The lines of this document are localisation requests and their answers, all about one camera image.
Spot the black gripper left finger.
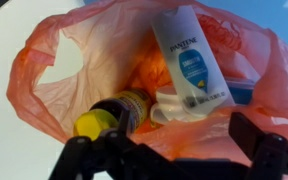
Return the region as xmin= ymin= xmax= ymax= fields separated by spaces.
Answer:
xmin=49 ymin=109 xmax=175 ymax=180

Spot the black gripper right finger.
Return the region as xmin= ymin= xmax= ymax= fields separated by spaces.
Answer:
xmin=228 ymin=112 xmax=288 ymax=180

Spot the white Pantene bottle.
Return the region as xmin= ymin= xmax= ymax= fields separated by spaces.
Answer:
xmin=152 ymin=5 xmax=234 ymax=116

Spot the dark bottle yellow cap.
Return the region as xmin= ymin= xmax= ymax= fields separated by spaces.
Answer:
xmin=73 ymin=88 xmax=152 ymax=140

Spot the blue box in bag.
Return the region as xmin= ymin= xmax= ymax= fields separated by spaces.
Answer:
xmin=225 ymin=78 xmax=255 ymax=105

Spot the orange plastic bag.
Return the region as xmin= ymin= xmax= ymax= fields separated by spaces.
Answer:
xmin=5 ymin=0 xmax=288 ymax=168

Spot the white round container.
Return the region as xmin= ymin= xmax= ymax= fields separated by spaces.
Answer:
xmin=150 ymin=85 xmax=204 ymax=125

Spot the round white table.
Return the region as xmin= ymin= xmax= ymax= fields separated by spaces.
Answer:
xmin=0 ymin=0 xmax=95 ymax=180

